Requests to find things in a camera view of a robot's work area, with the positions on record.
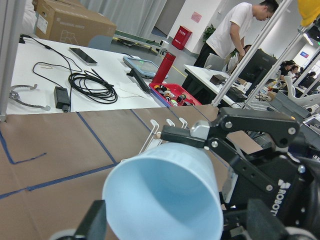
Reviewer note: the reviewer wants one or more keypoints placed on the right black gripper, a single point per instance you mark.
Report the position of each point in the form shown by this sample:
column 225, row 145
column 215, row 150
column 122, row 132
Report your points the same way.
column 288, row 186

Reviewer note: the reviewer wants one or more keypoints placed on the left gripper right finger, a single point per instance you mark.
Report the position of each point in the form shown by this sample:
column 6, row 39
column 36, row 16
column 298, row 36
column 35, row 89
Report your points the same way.
column 261, row 224

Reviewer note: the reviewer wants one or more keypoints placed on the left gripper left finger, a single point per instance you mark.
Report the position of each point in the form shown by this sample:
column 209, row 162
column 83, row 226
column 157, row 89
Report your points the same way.
column 94, row 224

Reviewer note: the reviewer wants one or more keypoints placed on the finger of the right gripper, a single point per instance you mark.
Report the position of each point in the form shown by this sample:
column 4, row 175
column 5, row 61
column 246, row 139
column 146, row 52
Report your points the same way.
column 282, row 128

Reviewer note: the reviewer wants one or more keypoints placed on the blue plastic cup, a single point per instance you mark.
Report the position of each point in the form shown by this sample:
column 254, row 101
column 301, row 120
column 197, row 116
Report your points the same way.
column 166, row 193

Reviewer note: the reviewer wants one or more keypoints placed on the man in white shirt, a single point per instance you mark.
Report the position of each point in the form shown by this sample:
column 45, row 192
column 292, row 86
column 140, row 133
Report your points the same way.
column 230, row 34

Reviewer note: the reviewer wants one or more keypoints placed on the red parts tray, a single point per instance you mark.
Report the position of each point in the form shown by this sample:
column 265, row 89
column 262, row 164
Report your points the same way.
column 172, row 95

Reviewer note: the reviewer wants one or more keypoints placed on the black power adapter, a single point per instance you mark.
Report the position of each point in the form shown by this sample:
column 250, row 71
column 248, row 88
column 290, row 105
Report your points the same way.
column 61, row 99

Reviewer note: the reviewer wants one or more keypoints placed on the red thermos bottle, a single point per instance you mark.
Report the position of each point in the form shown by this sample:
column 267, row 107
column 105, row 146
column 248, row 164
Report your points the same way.
column 164, row 68

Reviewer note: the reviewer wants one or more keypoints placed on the teach pendant tablet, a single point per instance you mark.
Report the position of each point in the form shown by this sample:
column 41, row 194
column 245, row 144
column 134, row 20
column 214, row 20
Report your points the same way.
column 147, row 68

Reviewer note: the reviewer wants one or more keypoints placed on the grey claw tool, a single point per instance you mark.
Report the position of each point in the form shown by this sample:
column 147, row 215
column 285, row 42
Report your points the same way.
column 18, row 93

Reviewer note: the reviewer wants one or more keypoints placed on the black smartphone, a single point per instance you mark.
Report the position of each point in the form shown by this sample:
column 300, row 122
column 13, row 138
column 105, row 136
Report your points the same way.
column 82, row 56

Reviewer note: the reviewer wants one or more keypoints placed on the cardboard box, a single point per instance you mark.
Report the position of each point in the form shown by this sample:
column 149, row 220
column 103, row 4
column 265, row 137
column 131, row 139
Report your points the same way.
column 66, row 21

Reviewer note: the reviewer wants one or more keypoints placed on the white wire cup rack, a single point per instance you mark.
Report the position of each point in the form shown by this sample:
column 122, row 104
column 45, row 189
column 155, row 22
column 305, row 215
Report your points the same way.
column 154, row 138

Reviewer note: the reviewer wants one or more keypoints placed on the aluminium frame post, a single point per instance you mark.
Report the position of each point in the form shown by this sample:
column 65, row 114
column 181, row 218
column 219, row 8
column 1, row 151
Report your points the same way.
column 11, row 19

